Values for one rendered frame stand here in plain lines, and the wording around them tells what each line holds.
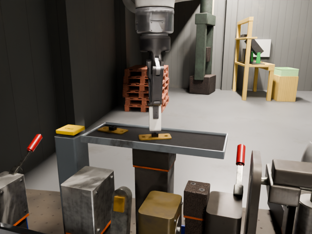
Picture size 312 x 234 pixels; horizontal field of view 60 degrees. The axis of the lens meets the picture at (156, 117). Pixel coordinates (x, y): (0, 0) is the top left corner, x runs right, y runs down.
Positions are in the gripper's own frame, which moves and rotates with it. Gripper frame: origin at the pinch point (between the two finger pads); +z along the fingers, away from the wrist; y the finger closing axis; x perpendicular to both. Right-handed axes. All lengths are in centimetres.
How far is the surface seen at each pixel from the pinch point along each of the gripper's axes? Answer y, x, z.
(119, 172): -216, -15, 122
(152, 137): 0.9, -0.7, 5.1
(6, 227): 11.3, -34.8, 21.0
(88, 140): -1.0, -17.2, 5.9
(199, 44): -691, 210, -18
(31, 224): -33, -46, 51
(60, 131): -9.4, -26.1, 5.7
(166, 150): 7.9, 1.7, 6.0
